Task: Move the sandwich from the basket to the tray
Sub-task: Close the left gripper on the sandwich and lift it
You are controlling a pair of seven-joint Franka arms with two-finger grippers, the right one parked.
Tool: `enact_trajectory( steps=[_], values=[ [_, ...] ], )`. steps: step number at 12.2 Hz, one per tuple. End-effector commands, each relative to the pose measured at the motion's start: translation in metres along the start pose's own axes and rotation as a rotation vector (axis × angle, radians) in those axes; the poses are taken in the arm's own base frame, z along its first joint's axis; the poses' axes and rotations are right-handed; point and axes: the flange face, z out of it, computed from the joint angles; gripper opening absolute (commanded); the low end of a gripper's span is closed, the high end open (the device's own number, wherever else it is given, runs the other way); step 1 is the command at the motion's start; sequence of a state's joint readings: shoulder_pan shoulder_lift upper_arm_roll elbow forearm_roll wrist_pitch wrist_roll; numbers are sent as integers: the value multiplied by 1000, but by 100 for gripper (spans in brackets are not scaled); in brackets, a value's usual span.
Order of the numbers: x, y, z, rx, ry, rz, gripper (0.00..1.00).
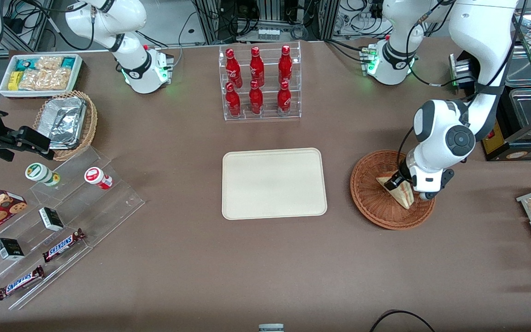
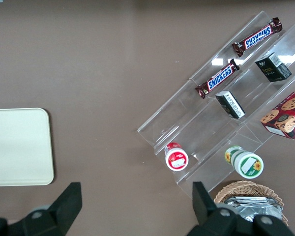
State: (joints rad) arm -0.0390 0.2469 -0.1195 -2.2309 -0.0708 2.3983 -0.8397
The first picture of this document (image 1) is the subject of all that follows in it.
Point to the triangular sandwich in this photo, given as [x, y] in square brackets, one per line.
[406, 199]

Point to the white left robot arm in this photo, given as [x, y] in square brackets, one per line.
[477, 46]

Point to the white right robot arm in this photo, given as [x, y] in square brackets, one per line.
[127, 50]

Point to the brown wicker basket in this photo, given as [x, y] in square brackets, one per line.
[371, 203]

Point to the light wicker basket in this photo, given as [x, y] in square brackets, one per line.
[89, 129]

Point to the beige plastic tray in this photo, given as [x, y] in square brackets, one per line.
[274, 184]

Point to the green lid cup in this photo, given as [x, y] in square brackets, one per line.
[38, 172]

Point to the silver foil packets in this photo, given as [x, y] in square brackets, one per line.
[65, 122]

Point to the white rectangular snack bin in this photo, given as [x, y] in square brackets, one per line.
[39, 94]

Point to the yellow snack packet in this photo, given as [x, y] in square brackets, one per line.
[14, 80]

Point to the clear rice cracker bag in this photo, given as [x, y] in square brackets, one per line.
[49, 62]
[46, 79]

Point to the red lid cup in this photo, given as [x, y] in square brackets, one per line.
[95, 176]

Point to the teal snack packet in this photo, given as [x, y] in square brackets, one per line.
[25, 64]
[68, 62]

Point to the small black box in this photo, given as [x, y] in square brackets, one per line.
[9, 249]
[51, 219]

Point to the clear acrylic step display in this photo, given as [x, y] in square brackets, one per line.
[109, 207]

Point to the black yellow food display case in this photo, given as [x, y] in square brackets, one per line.
[523, 150]

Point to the Snickers bar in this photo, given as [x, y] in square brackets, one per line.
[20, 282]
[62, 245]

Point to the silver device with green light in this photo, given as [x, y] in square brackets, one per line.
[463, 69]

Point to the red cola bottle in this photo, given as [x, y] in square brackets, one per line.
[285, 62]
[232, 67]
[256, 97]
[284, 97]
[233, 99]
[256, 64]

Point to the clear acrylic bottle rack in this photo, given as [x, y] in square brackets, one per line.
[269, 69]

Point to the grey box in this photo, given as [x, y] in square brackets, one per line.
[271, 328]

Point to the white power strip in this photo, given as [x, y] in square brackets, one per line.
[268, 33]

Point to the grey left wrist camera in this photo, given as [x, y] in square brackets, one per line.
[427, 196]

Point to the metal shelf frame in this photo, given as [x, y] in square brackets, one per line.
[39, 23]

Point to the aluminium frame post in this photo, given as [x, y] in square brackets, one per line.
[329, 18]
[210, 23]

